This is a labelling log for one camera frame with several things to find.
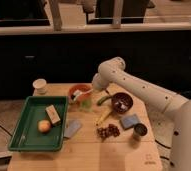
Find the white handled brush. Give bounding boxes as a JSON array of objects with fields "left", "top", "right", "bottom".
[{"left": 71, "top": 89, "right": 93, "bottom": 101}]

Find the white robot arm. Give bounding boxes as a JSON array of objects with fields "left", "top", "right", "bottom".
[{"left": 92, "top": 57, "right": 191, "bottom": 171}]

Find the red orange bowl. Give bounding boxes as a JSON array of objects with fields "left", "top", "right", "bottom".
[{"left": 68, "top": 84, "right": 92, "bottom": 103}]

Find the dark brown bowl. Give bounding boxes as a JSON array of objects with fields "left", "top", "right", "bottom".
[{"left": 111, "top": 92, "right": 133, "bottom": 114}]

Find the green vegetable toy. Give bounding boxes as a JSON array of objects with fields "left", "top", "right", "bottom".
[{"left": 97, "top": 96, "right": 112, "bottom": 106}]

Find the green round lid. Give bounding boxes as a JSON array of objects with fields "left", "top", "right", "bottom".
[{"left": 80, "top": 99, "right": 92, "bottom": 110}]

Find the grey sponge pad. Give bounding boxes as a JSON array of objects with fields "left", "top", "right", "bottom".
[{"left": 64, "top": 120, "right": 82, "bottom": 139}]

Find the blue sponge block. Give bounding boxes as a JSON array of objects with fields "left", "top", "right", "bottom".
[{"left": 120, "top": 114, "right": 140, "bottom": 130}]

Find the bunch of dark grapes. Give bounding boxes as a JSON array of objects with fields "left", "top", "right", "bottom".
[{"left": 97, "top": 124, "right": 120, "bottom": 140}]

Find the tan wooden block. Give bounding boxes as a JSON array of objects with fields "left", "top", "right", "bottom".
[{"left": 45, "top": 105, "right": 61, "bottom": 125}]

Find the small white cup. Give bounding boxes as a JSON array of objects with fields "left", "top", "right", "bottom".
[{"left": 33, "top": 79, "right": 47, "bottom": 94}]

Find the metal cup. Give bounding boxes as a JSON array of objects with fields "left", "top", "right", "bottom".
[{"left": 133, "top": 123, "right": 148, "bottom": 141}]

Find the yellow round fruit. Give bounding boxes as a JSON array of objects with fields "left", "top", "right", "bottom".
[{"left": 38, "top": 120, "right": 51, "bottom": 133}]

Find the green plastic tray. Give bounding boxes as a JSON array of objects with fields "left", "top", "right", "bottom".
[{"left": 8, "top": 96, "right": 68, "bottom": 152}]

